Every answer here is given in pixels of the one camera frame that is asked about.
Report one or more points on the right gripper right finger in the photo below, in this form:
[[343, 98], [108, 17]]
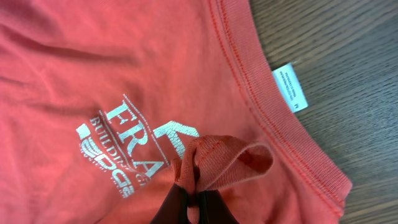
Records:
[[213, 209]]

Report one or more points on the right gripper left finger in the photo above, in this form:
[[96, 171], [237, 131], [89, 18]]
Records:
[[174, 208]]

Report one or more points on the red printed t-shirt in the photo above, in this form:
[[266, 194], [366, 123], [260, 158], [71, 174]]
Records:
[[106, 104]]

